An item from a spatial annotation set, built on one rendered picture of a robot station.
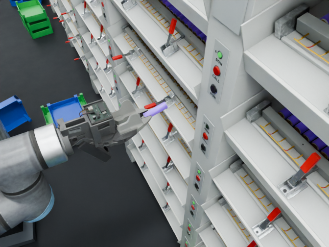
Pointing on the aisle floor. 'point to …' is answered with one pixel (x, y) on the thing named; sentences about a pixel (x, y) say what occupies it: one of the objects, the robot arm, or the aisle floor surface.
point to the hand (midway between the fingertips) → (144, 117)
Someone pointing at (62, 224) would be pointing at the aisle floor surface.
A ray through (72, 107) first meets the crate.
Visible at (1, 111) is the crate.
